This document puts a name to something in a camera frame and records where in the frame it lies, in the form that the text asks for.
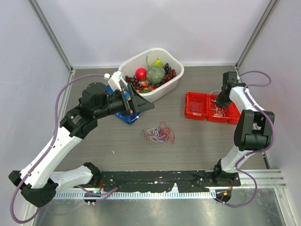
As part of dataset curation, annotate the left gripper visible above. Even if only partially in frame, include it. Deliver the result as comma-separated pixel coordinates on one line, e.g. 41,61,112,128
95,83,154,119

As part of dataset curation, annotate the cable bundle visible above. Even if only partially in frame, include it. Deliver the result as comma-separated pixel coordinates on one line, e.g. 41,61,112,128
141,121,175,145

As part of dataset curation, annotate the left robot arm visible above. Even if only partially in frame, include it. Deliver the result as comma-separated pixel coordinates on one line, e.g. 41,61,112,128
8,82,155,208

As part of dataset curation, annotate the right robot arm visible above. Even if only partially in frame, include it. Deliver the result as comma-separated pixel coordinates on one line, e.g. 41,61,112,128
212,72,275,186

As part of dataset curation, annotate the red bin middle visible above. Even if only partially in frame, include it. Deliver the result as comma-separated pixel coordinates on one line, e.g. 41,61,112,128
207,95,230,123

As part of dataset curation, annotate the red bin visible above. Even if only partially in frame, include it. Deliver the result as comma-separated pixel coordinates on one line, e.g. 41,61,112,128
207,95,230,123
184,92,208,121
228,102,240,125

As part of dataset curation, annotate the dark red grape bunch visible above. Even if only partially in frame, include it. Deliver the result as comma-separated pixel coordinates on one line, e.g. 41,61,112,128
125,75,143,91

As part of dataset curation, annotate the red bin right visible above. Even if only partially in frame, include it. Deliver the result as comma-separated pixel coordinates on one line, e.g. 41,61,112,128
228,102,240,125

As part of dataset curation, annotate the red apple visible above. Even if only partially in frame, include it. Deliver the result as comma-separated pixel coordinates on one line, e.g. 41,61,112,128
135,68,147,81

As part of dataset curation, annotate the blue Doritos chip bag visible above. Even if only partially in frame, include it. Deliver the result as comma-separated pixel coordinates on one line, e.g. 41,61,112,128
106,85,143,125

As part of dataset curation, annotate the red bin left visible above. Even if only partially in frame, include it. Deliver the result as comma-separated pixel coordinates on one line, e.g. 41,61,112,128
184,92,208,121

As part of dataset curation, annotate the white plastic basket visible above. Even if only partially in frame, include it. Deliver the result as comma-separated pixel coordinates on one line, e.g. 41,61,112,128
119,48,184,102

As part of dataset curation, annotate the green melon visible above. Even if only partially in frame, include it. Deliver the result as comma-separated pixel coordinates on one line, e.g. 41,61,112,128
147,66,165,85

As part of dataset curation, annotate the yellow green pear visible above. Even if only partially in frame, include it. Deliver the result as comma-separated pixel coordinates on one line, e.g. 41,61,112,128
152,58,162,67

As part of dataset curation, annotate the dark grape bunch right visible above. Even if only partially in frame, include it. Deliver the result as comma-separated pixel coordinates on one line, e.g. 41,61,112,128
162,63,177,83

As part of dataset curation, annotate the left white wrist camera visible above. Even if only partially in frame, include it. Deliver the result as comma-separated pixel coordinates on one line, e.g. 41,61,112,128
104,70,123,91

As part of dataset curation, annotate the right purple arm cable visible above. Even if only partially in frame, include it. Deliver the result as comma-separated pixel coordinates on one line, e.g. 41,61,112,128
215,70,276,208

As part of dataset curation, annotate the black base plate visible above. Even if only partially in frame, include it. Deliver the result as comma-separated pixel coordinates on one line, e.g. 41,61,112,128
82,170,241,193

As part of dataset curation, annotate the white slotted cable duct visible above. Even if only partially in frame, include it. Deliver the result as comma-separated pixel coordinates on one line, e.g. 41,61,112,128
54,189,216,201

